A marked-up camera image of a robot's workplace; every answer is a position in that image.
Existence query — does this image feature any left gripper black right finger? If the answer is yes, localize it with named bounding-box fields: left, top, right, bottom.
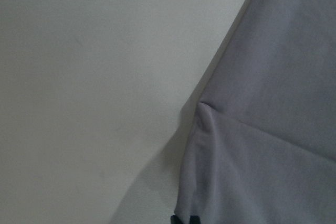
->
left=189, top=216, right=201, bottom=224

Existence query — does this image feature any dark brown t-shirt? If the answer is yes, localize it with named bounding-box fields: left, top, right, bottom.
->
left=174, top=0, right=335, bottom=223

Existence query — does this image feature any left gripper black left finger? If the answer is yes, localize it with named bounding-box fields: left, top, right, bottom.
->
left=170, top=215, right=181, bottom=224

